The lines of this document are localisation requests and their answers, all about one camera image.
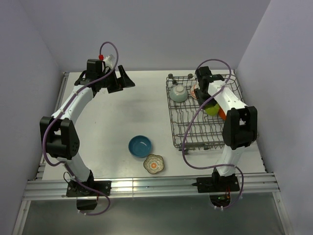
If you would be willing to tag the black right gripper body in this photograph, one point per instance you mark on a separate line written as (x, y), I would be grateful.
(201, 95)

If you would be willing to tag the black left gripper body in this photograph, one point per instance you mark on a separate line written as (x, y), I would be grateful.
(111, 82)

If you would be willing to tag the orange floral patterned bowl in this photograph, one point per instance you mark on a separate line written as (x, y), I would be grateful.
(192, 90)

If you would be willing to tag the white square bowl green outside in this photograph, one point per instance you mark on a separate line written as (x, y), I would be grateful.
(212, 110)

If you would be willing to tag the white bowl orange outside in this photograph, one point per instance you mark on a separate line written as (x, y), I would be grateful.
(222, 114)

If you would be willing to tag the pale green ceramic bowl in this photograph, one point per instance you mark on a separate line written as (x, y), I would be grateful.
(178, 93)

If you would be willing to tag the blue ceramic bowl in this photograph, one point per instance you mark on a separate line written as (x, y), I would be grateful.
(140, 146)

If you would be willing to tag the small flower shaped patterned dish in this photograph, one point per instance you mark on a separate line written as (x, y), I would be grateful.
(154, 164)

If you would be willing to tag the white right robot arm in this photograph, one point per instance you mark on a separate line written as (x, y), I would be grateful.
(240, 125)

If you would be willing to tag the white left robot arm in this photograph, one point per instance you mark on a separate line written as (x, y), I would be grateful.
(60, 141)

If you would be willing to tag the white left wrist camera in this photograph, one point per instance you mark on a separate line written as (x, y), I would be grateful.
(108, 61)

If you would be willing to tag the grey wire dish rack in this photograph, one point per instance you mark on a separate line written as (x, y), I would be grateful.
(205, 132)

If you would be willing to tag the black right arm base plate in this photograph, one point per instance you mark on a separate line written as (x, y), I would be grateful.
(212, 185)

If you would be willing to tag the aluminium frame rail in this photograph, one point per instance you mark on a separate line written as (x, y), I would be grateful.
(146, 187)

